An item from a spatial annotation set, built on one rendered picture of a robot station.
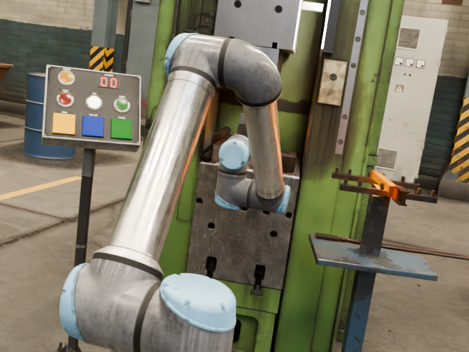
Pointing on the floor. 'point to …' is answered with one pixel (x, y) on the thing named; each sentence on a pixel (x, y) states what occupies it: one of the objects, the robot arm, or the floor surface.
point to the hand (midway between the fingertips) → (246, 134)
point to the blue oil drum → (35, 125)
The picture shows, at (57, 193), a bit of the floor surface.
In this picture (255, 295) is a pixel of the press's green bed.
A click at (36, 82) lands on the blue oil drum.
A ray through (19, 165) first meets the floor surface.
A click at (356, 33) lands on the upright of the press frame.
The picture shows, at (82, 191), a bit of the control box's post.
